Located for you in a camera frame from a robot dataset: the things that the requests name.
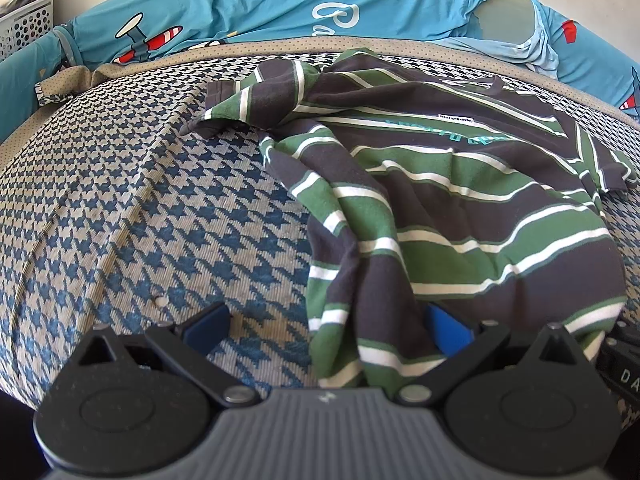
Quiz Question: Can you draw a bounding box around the turquoise airplane print sheet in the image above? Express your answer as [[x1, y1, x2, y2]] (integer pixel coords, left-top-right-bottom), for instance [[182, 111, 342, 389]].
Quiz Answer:
[[65, 0, 640, 122]]

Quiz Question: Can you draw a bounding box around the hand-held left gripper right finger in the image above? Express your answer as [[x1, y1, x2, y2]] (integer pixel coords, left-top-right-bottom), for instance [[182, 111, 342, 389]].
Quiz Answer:
[[398, 303, 591, 408]]

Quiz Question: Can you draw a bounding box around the green grey striped t-shirt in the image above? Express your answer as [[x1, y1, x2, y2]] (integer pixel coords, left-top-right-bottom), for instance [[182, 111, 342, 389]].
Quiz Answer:
[[197, 47, 639, 395]]

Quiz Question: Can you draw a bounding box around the blue beige houndstooth mat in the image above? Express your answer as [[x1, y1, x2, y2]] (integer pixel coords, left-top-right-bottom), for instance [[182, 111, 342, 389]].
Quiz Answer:
[[0, 35, 640, 438]]

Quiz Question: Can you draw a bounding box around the white perforated plastic basket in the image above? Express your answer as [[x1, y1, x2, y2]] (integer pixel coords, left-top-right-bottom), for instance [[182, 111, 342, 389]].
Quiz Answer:
[[0, 0, 57, 61]]

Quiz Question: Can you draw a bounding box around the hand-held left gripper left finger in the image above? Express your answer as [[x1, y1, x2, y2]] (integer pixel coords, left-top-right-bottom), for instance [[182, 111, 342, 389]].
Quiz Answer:
[[75, 303, 261, 408]]

